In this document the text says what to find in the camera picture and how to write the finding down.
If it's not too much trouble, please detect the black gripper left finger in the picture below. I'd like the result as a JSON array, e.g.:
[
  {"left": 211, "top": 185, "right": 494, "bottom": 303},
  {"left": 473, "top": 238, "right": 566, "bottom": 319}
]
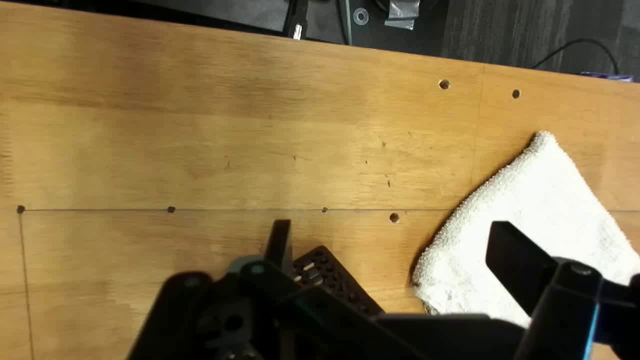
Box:
[{"left": 129, "top": 217, "right": 429, "bottom": 360}]

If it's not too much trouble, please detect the purple flat object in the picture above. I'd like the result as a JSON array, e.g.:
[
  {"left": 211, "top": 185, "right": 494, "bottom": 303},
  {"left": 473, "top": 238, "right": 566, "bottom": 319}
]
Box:
[{"left": 578, "top": 68, "right": 636, "bottom": 84}]

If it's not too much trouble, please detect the thin black floor cable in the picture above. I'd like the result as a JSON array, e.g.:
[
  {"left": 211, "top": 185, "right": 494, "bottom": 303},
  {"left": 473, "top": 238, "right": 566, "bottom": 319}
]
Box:
[{"left": 533, "top": 35, "right": 622, "bottom": 75}]

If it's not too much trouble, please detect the black cable white plug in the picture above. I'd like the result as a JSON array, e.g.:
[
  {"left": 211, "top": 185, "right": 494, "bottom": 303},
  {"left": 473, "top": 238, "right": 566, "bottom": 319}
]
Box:
[{"left": 282, "top": 0, "right": 310, "bottom": 39}]

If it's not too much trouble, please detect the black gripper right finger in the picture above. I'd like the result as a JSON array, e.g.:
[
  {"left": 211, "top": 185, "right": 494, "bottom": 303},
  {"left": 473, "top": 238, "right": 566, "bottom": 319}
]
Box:
[{"left": 484, "top": 219, "right": 640, "bottom": 360}]

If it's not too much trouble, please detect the white terry towel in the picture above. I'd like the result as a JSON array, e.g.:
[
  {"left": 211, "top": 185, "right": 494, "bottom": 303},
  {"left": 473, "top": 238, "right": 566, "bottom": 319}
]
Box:
[{"left": 411, "top": 129, "right": 640, "bottom": 328}]

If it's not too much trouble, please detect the crumpled grey foil piece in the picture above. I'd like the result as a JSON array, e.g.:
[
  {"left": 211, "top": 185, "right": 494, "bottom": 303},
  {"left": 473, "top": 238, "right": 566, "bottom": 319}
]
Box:
[{"left": 382, "top": 0, "right": 424, "bottom": 32}]

